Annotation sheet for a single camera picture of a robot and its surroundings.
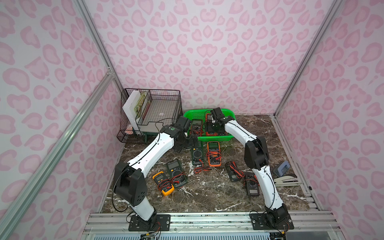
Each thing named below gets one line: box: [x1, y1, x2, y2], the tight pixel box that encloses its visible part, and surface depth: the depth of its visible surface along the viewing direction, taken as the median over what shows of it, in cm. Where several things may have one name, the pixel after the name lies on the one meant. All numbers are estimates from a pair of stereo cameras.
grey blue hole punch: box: [273, 160, 291, 178], surface depth 90 cm
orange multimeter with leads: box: [206, 141, 222, 167], surface depth 95 cm
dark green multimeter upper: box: [192, 141, 205, 166], surface depth 97 cm
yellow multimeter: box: [152, 171, 175, 196], surface depth 84 cm
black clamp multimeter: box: [245, 172, 260, 197], surface depth 83 cm
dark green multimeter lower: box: [166, 159, 188, 189], surface depth 88 cm
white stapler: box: [273, 176, 302, 187], surface depth 86 cm
